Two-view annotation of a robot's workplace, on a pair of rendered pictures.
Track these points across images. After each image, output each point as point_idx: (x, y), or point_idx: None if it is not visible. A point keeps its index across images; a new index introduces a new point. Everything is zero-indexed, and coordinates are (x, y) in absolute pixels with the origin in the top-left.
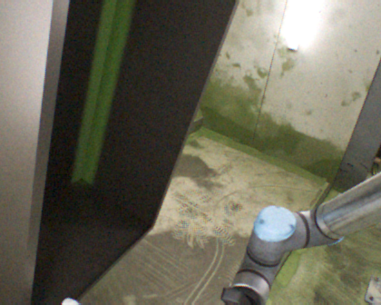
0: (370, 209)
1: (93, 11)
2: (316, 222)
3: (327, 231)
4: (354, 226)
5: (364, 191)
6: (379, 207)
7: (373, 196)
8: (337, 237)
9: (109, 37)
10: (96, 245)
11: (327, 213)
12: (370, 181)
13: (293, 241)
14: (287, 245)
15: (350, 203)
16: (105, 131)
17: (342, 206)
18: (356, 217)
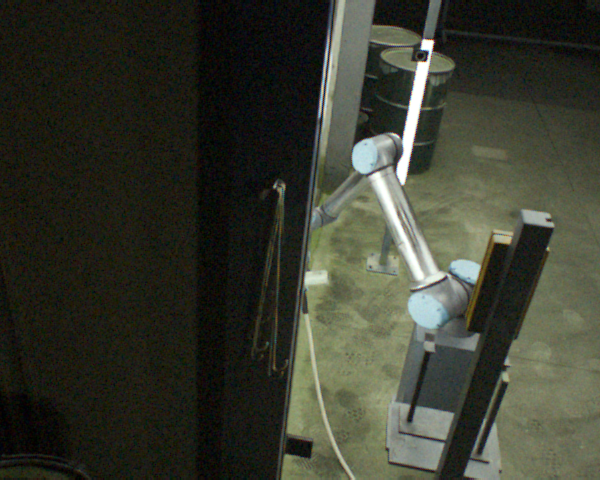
0: (346, 197)
1: None
2: (324, 211)
3: (330, 214)
4: (341, 207)
5: (342, 190)
6: (349, 195)
7: (346, 191)
8: (335, 216)
9: None
10: None
11: (328, 205)
12: (343, 184)
13: (315, 223)
14: (313, 226)
15: (337, 197)
16: None
17: (334, 199)
18: (341, 202)
